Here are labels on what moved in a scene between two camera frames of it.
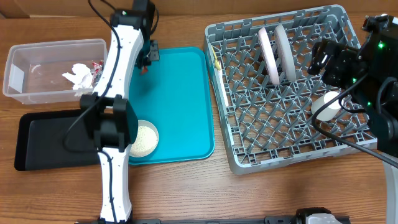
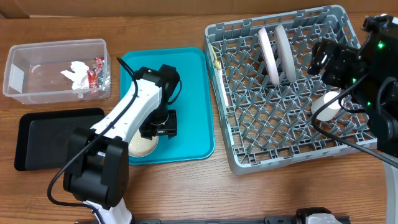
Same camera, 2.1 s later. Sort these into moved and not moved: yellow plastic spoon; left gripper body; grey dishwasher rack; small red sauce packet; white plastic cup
Moved: small red sauce packet; left gripper body
Not moved: yellow plastic spoon; grey dishwasher rack; white plastic cup
